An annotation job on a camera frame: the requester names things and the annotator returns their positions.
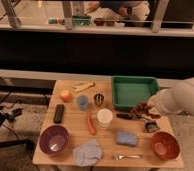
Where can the dark red grape bunch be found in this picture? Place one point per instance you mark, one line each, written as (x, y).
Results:
(144, 109)

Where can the orange fruit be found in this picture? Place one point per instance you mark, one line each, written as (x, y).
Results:
(65, 95)

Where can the blue plastic cup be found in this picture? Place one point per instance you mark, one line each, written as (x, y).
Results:
(82, 102)

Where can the white paper cup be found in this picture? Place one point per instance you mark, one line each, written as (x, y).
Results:
(104, 117)

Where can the black remote control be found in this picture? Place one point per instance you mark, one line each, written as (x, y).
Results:
(58, 114)

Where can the green box on shelf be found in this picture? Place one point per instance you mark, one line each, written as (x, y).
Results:
(82, 20)

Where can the dark red bowl on shelf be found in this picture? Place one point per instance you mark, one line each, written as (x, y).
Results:
(99, 21)

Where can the blue sponge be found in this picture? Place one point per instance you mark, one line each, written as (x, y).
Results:
(126, 138)

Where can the purple bowl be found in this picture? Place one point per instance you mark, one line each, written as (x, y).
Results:
(54, 140)

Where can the green plastic tray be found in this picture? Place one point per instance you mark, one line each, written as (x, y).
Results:
(128, 91)

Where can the yellow banana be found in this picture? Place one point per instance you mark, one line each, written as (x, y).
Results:
(84, 86)

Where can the grey blue cloth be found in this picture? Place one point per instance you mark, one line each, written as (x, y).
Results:
(87, 154)

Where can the small metal cup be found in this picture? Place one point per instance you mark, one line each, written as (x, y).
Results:
(99, 99)

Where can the wooden table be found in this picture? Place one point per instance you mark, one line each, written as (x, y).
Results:
(74, 120)

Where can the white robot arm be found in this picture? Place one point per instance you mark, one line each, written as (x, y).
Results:
(174, 100)

